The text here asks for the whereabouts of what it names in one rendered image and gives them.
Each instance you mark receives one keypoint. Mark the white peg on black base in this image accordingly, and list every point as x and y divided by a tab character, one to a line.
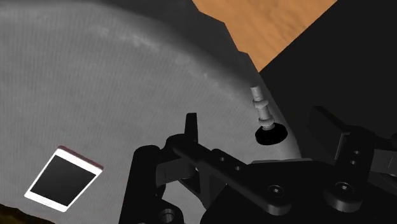
263	108

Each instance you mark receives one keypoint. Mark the white tablet with black screen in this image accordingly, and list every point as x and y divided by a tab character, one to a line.
62	180

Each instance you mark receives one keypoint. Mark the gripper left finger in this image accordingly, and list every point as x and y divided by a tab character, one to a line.
198	155

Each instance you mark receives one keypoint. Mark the grey fabric bed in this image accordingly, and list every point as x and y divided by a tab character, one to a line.
93	77

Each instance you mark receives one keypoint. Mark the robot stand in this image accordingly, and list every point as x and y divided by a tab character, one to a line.
341	62

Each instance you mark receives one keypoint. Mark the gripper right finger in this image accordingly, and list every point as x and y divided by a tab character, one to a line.
350	155

